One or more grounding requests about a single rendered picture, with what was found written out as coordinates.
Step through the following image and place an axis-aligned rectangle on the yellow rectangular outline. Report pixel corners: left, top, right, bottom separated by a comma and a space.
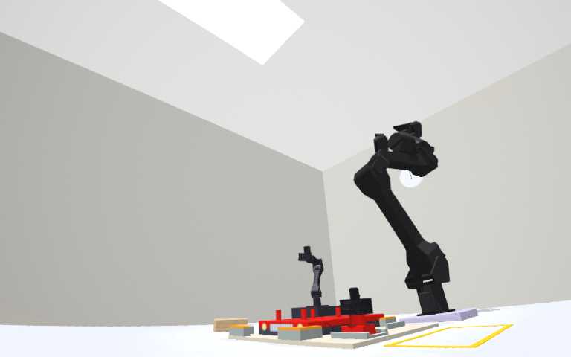
383, 324, 514, 348

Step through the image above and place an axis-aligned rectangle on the tan wooden block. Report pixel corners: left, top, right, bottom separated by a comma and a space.
213, 318, 248, 332

